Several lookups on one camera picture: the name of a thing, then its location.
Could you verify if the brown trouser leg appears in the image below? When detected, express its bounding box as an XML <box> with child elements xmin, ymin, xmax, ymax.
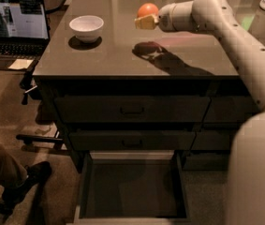
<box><xmin>0</xmin><ymin>143</ymin><xmax>27</xmax><ymax>188</ymax></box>

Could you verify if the black shoe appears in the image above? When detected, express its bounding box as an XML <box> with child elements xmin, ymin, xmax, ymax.
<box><xmin>2</xmin><ymin>161</ymin><xmax>52</xmax><ymax>204</ymax></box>

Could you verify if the middle right drawer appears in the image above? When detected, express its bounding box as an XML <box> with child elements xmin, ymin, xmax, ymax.
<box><xmin>192</xmin><ymin>130</ymin><xmax>235</xmax><ymax>151</ymax></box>

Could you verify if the middle left drawer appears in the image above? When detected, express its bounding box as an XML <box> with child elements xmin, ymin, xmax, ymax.
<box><xmin>69</xmin><ymin>130</ymin><xmax>196</xmax><ymax>151</ymax></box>

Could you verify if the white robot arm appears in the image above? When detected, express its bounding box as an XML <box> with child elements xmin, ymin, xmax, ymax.
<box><xmin>135</xmin><ymin>0</ymin><xmax>265</xmax><ymax>225</ymax></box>

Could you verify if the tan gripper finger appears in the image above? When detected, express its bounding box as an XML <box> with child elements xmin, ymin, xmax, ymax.
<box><xmin>135</xmin><ymin>14</ymin><xmax>158</xmax><ymax>30</ymax></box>

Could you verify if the open black laptop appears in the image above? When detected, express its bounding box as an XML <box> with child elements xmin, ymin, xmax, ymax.
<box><xmin>0</xmin><ymin>0</ymin><xmax>50</xmax><ymax>59</ymax></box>

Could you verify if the white paper note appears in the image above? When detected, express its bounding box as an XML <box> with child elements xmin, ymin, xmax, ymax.
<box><xmin>8</xmin><ymin>59</ymin><xmax>33</xmax><ymax>70</ymax></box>

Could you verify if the open bottom left drawer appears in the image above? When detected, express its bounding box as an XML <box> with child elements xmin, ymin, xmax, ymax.
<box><xmin>67</xmin><ymin>151</ymin><xmax>193</xmax><ymax>225</ymax></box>

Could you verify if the white ceramic bowl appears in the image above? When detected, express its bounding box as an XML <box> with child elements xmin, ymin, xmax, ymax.
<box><xmin>69</xmin><ymin>15</ymin><xmax>104</xmax><ymax>43</ymax></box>

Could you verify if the top right drawer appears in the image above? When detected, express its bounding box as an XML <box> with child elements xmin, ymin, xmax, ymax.
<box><xmin>204</xmin><ymin>97</ymin><xmax>259</xmax><ymax>123</ymax></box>

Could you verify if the black chair base leg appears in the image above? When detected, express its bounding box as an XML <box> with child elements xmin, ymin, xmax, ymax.
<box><xmin>16</xmin><ymin>134</ymin><xmax>64</xmax><ymax>144</ymax></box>

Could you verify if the orange fruit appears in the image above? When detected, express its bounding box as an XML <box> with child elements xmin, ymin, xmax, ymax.
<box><xmin>137</xmin><ymin>3</ymin><xmax>158</xmax><ymax>18</ymax></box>

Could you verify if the dark cabinet frame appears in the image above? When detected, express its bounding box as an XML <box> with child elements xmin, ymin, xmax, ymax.
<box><xmin>38</xmin><ymin>77</ymin><xmax>251</xmax><ymax>161</ymax></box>

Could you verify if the top left drawer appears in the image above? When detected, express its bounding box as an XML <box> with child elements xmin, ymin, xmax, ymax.
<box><xmin>54</xmin><ymin>96</ymin><xmax>210</xmax><ymax>123</ymax></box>

